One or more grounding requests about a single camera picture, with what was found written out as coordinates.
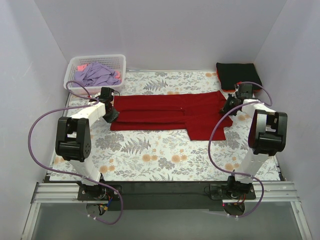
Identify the aluminium frame rail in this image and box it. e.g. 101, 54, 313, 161
31, 181, 300, 204

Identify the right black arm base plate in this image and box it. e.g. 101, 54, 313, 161
203, 183, 256, 216

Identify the folded black t shirt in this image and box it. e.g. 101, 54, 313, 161
216, 62, 263, 86

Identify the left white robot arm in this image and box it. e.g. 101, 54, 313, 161
55, 87, 119, 200

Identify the floral patterned table mat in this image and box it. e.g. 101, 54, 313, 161
49, 70, 279, 182

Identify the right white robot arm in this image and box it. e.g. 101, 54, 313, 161
220, 81, 288, 199

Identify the white plastic laundry basket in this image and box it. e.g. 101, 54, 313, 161
63, 54, 126, 92

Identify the red t shirt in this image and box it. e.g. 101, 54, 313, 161
110, 91, 233, 141

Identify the pink t shirt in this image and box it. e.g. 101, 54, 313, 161
77, 64, 88, 72

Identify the purple t shirt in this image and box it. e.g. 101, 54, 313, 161
74, 62, 122, 87

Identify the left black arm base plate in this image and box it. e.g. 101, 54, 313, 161
77, 184, 120, 201

